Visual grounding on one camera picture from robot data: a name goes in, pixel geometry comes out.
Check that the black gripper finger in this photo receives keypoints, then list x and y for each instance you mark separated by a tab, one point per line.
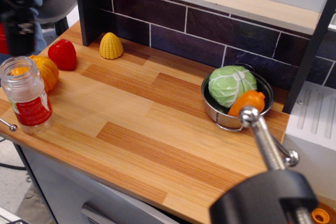
20	38

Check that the red plastic cap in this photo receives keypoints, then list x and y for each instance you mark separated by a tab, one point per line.
3	41

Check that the clear jar red label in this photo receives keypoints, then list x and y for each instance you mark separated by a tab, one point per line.
33	111

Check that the orange cap on clamp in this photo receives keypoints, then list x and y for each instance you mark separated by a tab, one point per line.
320	216

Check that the person leg in jeans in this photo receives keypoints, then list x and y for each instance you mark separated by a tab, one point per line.
40	43

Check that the red toy bell pepper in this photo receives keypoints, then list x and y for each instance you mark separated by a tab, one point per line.
63	54

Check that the grey chair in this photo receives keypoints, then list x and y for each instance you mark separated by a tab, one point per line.
53	13

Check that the orange toy pumpkin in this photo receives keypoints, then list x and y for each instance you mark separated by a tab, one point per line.
47	72

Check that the small steel ball rod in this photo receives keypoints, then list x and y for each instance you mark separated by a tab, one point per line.
12	127

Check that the yellow toy corn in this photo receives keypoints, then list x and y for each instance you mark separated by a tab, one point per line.
110	46

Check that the brown shoe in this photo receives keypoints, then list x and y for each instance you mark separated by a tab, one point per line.
32	208

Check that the green toy cabbage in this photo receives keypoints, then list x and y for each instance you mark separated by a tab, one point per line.
228	83

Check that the small steel pot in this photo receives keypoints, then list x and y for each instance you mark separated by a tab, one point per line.
219	114

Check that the orange toy carrot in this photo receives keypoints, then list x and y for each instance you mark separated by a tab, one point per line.
248	98

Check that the white toy sink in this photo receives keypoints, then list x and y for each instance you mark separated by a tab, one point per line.
311	126

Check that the steel drawer handle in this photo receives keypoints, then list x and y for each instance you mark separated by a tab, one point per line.
91	215

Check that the dark right shelf post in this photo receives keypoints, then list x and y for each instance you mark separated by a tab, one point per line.
308	58

